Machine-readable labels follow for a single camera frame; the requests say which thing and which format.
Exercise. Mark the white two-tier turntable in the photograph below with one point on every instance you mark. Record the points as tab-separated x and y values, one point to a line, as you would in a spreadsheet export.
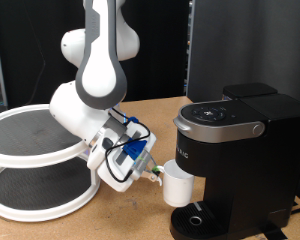
23	133

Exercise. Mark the grey vertical rail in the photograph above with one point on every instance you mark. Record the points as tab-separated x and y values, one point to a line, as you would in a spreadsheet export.
189	50

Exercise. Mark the black curtain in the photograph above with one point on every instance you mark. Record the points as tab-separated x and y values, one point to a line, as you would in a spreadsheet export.
163	50

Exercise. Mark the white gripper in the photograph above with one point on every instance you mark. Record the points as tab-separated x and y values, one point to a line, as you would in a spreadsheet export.
113	180

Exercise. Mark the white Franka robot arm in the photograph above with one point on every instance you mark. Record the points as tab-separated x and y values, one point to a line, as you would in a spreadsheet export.
100	66

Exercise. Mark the black Keurig coffee machine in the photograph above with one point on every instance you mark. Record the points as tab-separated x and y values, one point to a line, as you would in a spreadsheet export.
256	173

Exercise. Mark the dark grey partition panel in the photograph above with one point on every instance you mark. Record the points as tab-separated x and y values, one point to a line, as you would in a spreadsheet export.
240	40

